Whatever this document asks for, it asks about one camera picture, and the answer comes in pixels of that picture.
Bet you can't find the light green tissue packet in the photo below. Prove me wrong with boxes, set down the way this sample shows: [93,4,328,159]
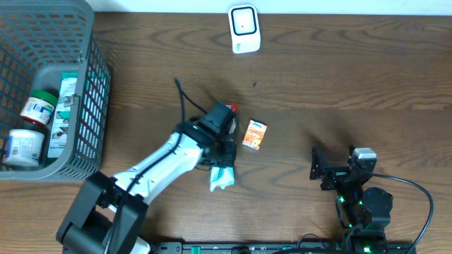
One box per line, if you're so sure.
[210,167,235,192]

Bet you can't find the orange snack packet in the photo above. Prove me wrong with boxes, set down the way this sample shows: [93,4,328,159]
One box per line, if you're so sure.
[242,120,268,150]

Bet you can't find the red stick sachet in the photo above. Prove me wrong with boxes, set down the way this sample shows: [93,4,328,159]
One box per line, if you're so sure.
[225,103,237,134]

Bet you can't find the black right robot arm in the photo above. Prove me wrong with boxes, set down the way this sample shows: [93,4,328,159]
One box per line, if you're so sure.
[309,147,393,236]

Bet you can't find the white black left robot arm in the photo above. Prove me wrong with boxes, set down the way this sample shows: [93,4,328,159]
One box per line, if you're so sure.
[56,119,239,253]

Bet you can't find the white barcode scanner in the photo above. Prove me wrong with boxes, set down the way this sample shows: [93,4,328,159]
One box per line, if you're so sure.
[228,4,261,54]

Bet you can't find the tall green white packet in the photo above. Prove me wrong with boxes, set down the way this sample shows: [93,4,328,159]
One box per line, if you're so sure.
[47,72,78,159]

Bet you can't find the green lid jar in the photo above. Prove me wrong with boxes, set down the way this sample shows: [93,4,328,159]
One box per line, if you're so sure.
[20,90,58,126]

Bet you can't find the white tub container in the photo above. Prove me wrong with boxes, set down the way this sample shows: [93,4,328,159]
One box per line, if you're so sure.
[5,129,44,167]

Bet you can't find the grey plastic mesh basket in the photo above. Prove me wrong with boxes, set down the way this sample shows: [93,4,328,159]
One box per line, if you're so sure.
[1,1,112,182]

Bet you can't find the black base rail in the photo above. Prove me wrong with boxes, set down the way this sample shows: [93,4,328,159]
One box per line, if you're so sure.
[150,241,410,254]

